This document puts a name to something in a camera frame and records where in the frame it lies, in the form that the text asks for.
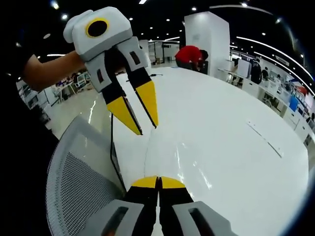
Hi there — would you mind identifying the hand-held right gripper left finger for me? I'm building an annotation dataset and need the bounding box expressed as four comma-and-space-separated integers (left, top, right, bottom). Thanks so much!
83, 175, 158, 236

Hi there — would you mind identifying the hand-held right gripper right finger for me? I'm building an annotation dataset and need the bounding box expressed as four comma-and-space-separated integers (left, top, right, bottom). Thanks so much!
158, 176, 238, 236

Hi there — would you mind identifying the white mesh office chair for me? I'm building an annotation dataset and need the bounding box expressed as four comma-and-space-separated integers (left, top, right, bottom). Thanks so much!
45, 115, 131, 236

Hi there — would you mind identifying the white square pillar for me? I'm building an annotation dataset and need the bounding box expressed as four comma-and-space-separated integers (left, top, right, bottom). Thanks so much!
184, 11, 231, 80

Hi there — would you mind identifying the row of white desks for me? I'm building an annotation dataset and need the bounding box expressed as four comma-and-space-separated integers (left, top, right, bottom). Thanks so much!
218, 66, 315, 148

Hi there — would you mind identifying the black cable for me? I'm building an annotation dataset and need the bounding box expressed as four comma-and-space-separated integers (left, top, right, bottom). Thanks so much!
109, 113, 128, 194

